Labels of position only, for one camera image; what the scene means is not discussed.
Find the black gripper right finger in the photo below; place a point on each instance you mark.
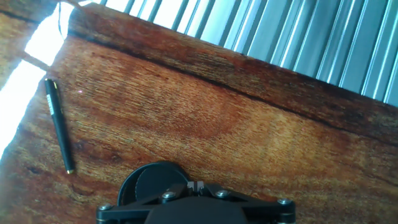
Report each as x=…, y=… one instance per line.
x=270, y=211

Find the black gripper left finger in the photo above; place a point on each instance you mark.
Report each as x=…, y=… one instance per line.
x=124, y=213

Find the black pen with gold tip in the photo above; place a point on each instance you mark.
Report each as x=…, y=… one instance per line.
x=59, y=124

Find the black mesh pen holder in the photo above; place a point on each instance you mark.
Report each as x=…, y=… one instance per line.
x=149, y=180

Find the wood grain board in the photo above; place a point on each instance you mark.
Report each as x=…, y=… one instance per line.
x=217, y=130

